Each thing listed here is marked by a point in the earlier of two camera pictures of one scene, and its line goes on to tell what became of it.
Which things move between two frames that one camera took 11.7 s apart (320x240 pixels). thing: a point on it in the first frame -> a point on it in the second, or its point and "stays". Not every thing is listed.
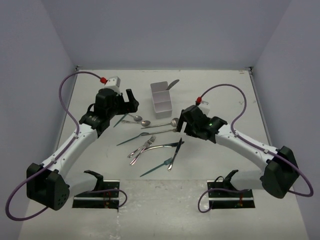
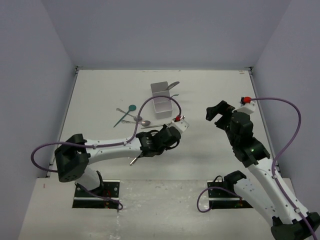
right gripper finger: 180,122 -> 223,108
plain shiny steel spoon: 136,118 stays
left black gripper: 132,102 -> 162,128
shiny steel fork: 136,158 stays
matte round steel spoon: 174,123 stays
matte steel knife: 172,84 stays
